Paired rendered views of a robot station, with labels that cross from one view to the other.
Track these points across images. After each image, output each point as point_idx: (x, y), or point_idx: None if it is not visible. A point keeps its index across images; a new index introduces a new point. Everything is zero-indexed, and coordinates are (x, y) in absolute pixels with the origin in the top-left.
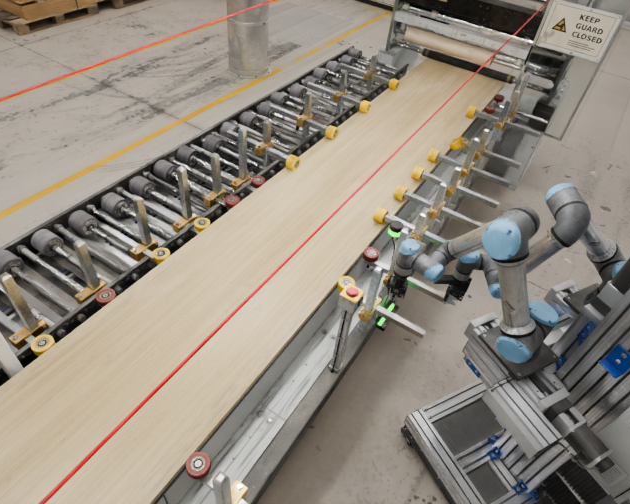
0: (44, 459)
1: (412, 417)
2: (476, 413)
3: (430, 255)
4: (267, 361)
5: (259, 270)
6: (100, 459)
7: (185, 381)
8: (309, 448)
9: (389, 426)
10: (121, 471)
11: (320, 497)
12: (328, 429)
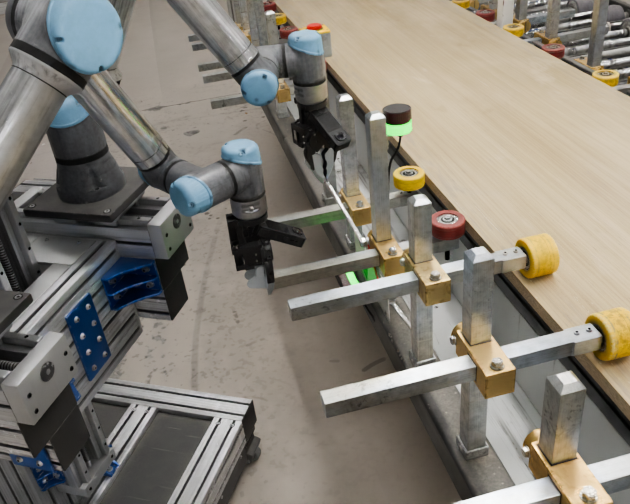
0: (396, 27)
1: (243, 402)
2: (155, 493)
3: (270, 53)
4: (363, 99)
5: (509, 122)
6: (370, 39)
7: (395, 66)
8: (342, 353)
9: (281, 447)
10: (351, 43)
11: (286, 336)
12: (345, 382)
